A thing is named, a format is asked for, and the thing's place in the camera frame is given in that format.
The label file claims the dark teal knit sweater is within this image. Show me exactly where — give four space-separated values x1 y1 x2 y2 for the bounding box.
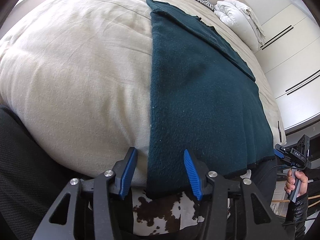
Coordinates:
146 0 274 194

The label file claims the person's right hand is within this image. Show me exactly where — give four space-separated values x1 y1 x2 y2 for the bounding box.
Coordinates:
284 168 309 197

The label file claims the cow print rug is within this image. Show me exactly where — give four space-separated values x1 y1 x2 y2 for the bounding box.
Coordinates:
132 189 208 239

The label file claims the black glossy jacket sleeve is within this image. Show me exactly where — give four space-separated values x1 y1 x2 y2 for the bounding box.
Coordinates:
283 193 308 239

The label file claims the black mesh fabric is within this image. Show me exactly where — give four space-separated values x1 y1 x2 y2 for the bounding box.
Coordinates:
1 105 86 239

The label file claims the beige bed cover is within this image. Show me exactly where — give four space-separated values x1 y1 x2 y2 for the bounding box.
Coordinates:
1 0 286 186

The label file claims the white folded duvet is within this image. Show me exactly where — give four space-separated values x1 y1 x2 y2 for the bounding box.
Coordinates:
214 0 266 52

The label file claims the white wardrobe with black handles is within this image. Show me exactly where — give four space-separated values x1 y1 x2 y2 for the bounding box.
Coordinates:
245 0 319 134

